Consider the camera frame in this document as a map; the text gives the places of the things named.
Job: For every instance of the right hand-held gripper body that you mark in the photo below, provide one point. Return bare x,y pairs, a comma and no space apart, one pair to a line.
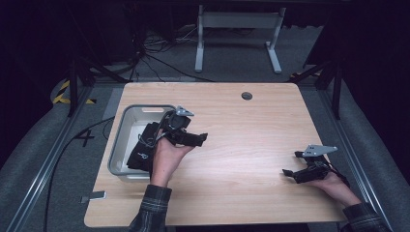
314,174

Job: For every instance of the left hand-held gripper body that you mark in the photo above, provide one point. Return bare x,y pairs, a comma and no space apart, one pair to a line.
177,127

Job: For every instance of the grey plastic bin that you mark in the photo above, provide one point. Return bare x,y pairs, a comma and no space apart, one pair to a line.
133,124

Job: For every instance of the person's right hand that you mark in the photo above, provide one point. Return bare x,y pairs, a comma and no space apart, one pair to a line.
338,190

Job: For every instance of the person's left hand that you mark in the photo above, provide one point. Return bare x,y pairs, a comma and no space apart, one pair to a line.
164,161

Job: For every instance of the black metal stand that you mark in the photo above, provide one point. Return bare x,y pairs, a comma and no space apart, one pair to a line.
73,87
337,93

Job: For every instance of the person's left plaid sleeve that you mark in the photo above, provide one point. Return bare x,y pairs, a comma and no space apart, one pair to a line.
151,209

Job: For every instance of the grey tape piece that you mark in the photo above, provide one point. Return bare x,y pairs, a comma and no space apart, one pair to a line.
95,195

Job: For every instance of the yellow black hazard tape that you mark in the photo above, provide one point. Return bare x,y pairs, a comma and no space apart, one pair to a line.
62,92

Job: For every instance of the aluminium floor rail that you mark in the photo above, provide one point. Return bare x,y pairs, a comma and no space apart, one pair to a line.
354,161
48,161

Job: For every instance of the white metal desk frame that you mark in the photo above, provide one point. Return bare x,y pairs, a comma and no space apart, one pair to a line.
238,20

